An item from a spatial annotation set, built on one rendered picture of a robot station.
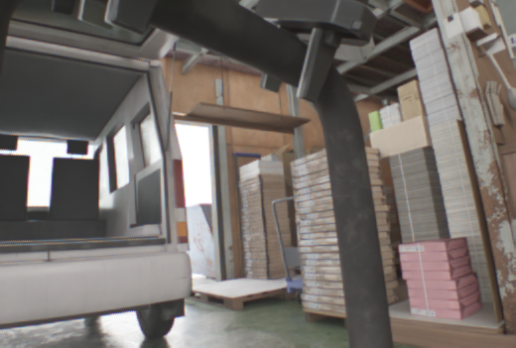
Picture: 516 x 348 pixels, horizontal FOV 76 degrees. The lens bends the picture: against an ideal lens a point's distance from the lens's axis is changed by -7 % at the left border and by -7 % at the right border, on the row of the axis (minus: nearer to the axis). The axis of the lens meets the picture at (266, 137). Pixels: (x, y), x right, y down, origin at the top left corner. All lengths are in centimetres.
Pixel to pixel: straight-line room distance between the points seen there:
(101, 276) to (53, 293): 22
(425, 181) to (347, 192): 208
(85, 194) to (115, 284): 210
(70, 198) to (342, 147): 364
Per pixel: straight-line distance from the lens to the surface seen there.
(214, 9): 24
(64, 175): 390
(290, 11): 32
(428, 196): 240
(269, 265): 406
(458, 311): 202
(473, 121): 182
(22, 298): 186
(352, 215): 34
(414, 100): 254
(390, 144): 257
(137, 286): 194
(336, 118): 35
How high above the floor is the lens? 60
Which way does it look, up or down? 15 degrees up
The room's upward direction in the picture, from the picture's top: 5 degrees counter-clockwise
